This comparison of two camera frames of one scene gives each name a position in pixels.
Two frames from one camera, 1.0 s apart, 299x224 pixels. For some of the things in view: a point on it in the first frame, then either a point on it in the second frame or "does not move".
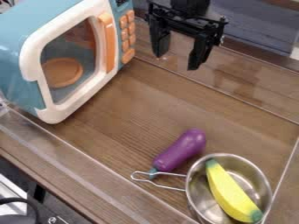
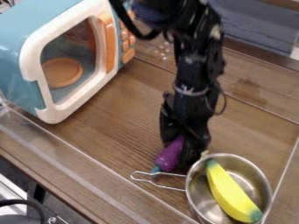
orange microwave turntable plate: x=61 y=71 does not move
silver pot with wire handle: x=201 y=201 does not move
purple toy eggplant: x=187 y=147 does not move
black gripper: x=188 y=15 → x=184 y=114
